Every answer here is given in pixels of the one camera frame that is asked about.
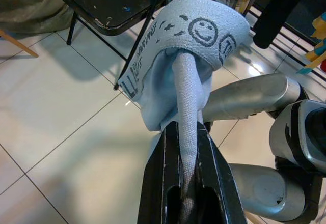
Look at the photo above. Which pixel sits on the olive green beanbag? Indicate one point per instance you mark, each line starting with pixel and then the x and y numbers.
pixel 25 10

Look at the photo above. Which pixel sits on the black folding chair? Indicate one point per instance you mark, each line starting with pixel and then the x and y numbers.
pixel 102 2

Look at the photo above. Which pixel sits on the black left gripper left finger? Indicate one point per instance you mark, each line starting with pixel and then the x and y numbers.
pixel 160 183

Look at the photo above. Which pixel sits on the pale grey printed shorts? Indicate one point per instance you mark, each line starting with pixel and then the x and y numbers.
pixel 198 35

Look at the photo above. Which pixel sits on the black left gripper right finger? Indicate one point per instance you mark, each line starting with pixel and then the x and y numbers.
pixel 216 183

